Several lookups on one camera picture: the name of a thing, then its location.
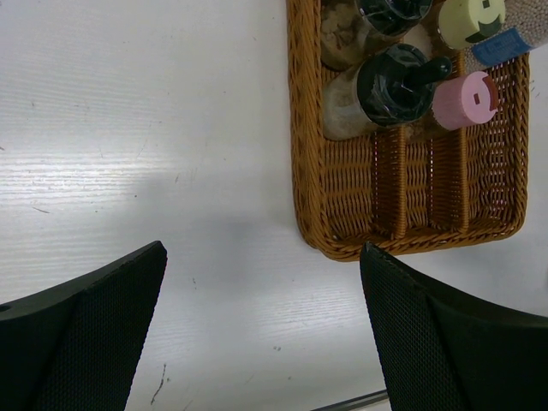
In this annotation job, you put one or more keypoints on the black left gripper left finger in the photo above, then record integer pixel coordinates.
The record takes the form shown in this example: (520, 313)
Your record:
(76, 346)

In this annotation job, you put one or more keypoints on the pink-capped spice bottle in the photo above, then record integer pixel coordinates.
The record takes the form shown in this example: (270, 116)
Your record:
(465, 101)

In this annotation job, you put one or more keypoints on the brown wicker cutlery tray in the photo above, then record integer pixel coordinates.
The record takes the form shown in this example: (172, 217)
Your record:
(462, 189)

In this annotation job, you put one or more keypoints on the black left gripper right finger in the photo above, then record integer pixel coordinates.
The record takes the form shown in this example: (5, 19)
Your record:
(443, 349)

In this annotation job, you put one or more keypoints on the green-capped white spice bottle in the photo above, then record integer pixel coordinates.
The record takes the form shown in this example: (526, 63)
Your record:
(455, 25)

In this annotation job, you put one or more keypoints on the black-capped brown spice bottle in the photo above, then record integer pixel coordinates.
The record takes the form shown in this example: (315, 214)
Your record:
(352, 30)

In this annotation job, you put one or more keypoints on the aluminium table edge rail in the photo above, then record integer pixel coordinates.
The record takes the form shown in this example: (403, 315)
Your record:
(357, 402)

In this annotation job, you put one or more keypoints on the black-capped white spice bottle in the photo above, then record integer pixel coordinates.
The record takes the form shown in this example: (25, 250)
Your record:
(392, 88)

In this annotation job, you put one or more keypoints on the silver-capped blue label shaker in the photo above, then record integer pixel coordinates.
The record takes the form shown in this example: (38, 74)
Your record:
(524, 30)

